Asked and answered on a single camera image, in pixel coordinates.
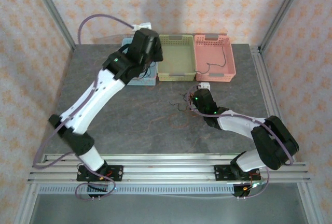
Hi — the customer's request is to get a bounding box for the slotted grey cable duct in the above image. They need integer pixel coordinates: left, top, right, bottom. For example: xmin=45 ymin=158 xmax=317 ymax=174
xmin=37 ymin=184 xmax=236 ymax=195

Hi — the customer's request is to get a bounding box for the aluminium frame leg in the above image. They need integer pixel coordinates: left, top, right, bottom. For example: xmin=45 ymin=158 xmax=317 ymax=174
xmin=297 ymin=182 xmax=322 ymax=224
xmin=17 ymin=182 xmax=40 ymax=224

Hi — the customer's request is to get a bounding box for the aluminium side rail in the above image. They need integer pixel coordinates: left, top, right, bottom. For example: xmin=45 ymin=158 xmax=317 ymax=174
xmin=249 ymin=44 xmax=296 ymax=163

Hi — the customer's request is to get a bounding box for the green plastic basket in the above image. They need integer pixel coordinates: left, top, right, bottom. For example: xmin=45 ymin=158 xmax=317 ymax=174
xmin=157 ymin=34 xmax=197 ymax=82

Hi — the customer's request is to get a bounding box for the aluminium frame post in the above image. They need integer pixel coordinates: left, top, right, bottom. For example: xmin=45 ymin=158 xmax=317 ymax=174
xmin=258 ymin=0 xmax=310 ymax=51
xmin=27 ymin=0 xmax=76 ymax=52

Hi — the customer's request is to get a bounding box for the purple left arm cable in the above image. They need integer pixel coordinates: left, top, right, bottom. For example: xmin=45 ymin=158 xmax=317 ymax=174
xmin=33 ymin=13 xmax=138 ymax=202

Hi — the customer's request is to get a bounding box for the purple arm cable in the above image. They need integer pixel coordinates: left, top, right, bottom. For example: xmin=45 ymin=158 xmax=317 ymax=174
xmin=33 ymin=13 xmax=138 ymax=202
xmin=187 ymin=85 xmax=295 ymax=201

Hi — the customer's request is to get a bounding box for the thin black cable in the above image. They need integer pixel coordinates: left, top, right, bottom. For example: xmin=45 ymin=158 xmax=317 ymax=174
xmin=139 ymin=63 xmax=158 ymax=79
xmin=168 ymin=93 xmax=194 ymax=112
xmin=196 ymin=47 xmax=228 ymax=75

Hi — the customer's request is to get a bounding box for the aluminium mounting rail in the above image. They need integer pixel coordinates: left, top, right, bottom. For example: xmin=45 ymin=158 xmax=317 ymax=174
xmin=27 ymin=153 xmax=311 ymax=183

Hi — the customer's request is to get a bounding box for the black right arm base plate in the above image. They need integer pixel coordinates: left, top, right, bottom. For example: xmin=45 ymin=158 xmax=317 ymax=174
xmin=213 ymin=165 xmax=261 ymax=183

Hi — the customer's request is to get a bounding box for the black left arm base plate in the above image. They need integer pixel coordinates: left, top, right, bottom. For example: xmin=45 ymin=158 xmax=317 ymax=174
xmin=76 ymin=165 xmax=124 ymax=183

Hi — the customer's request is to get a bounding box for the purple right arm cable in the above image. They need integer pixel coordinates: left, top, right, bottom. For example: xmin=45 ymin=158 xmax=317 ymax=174
xmin=187 ymin=85 xmax=295 ymax=201

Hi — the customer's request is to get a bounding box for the blue plastic basket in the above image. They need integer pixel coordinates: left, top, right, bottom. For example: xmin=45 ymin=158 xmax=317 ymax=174
xmin=121 ymin=38 xmax=159 ymax=87

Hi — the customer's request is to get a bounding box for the pink plastic basket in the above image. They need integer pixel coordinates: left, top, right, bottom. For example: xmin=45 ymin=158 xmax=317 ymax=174
xmin=193 ymin=34 xmax=237 ymax=83

